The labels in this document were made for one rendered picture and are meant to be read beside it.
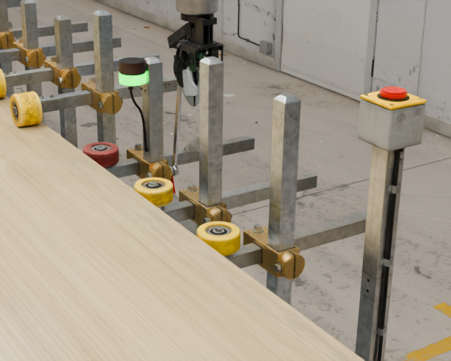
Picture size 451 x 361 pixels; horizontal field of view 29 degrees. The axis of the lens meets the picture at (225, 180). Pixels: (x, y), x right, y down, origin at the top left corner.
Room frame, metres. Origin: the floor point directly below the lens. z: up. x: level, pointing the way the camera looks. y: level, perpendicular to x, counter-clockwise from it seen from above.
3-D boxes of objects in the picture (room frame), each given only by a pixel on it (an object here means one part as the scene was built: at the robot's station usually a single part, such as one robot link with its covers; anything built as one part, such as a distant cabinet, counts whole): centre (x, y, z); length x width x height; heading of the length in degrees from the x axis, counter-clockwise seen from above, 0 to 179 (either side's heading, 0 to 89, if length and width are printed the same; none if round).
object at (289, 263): (1.49, -0.09, 0.84); 0.14 x 0.06 x 0.05; 33
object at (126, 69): (1.87, 0.21, 1.10); 0.06 x 0.06 x 0.02
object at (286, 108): (1.47, -0.10, 0.92); 0.04 x 0.04 x 0.48; 33
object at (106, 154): (1.86, 0.28, 0.85); 0.08 x 0.08 x 0.11
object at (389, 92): (1.25, -0.25, 1.22); 0.04 x 0.04 x 0.02
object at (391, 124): (1.25, -0.25, 1.18); 0.07 x 0.07 x 0.08; 33
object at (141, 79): (1.87, 0.21, 1.07); 0.06 x 0.06 x 0.02
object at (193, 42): (1.87, 0.06, 1.15); 0.09 x 0.08 x 0.12; 33
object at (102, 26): (2.10, 0.30, 0.93); 0.04 x 0.04 x 0.48; 33
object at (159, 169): (1.91, 0.18, 0.85); 0.14 x 0.06 x 0.05; 33
